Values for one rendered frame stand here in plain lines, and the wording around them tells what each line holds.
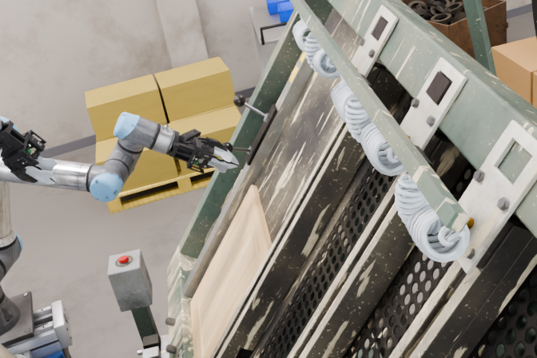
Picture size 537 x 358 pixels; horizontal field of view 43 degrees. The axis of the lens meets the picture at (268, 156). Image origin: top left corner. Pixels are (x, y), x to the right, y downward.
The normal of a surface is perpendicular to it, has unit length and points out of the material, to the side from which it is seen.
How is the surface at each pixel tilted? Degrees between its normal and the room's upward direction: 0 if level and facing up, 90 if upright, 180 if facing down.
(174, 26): 90
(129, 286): 90
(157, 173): 90
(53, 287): 0
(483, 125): 54
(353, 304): 90
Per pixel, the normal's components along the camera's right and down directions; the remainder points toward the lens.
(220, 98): 0.29, 0.41
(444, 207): -0.89, -0.33
